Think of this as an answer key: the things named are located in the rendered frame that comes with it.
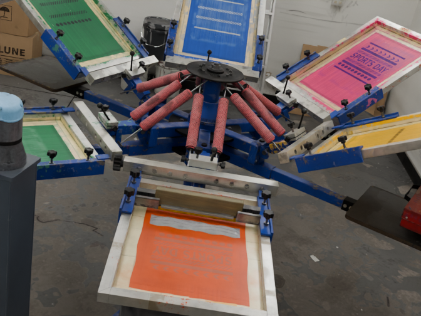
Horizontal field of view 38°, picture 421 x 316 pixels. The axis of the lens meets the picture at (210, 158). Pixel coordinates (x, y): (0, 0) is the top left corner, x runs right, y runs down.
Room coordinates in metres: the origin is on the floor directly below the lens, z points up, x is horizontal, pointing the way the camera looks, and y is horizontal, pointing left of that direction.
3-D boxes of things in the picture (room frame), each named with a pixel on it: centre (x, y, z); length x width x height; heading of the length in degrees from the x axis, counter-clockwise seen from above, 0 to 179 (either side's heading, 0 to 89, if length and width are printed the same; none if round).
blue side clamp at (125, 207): (2.16, 0.29, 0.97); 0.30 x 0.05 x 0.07; 3
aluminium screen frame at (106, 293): (1.93, 0.00, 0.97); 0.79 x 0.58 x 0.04; 3
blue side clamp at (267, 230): (2.19, -0.26, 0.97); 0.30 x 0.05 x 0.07; 3
